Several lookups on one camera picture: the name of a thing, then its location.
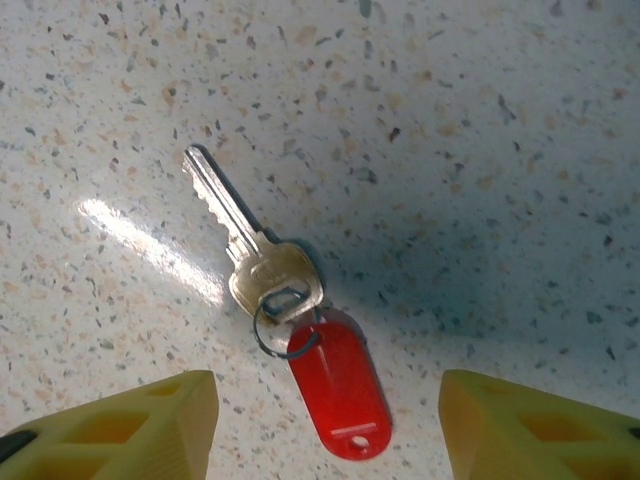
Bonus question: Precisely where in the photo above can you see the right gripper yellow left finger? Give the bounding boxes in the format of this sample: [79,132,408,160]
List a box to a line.
[0,369,220,480]

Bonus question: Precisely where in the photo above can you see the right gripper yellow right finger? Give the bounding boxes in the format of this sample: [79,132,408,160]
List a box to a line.
[438,368,640,480]

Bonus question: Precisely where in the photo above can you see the red plastic key tag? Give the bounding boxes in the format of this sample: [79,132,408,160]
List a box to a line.
[287,307,394,462]

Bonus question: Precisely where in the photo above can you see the silver key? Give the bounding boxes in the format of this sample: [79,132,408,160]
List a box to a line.
[181,143,325,326]

